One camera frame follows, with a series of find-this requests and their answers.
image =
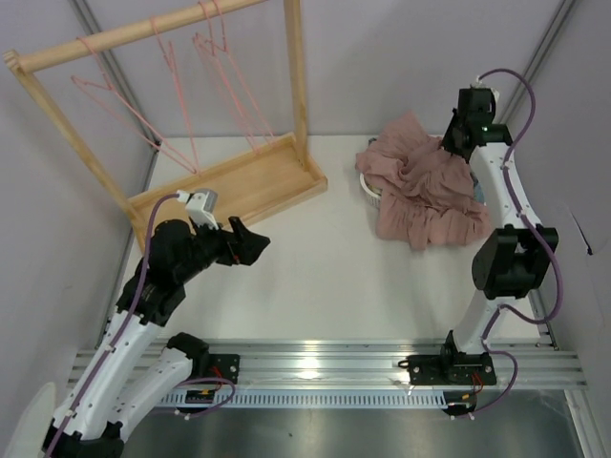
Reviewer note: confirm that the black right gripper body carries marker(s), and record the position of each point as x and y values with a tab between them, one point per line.
455	138

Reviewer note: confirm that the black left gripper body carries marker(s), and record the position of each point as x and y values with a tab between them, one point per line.
234	243

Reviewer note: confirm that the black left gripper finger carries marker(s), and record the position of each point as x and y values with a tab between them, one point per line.
250	247
238	229

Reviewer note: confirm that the pink pleated skirt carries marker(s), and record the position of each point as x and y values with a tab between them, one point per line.
427	193

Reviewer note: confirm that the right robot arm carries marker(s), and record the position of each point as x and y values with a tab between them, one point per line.
514	259

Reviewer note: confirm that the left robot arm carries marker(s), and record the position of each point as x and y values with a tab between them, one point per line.
98	416

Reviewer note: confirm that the wooden clothes rack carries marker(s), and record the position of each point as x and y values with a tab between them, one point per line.
259	167

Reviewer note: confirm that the blue denim garment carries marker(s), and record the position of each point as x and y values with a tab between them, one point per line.
478	190

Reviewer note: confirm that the white laundry basket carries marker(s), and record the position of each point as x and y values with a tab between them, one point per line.
372	195

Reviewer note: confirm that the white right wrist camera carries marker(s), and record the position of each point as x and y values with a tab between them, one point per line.
480	84

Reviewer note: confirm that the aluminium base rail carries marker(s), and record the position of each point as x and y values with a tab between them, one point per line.
374	364

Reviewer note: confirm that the white slotted cable duct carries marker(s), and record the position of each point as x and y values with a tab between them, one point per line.
393	398

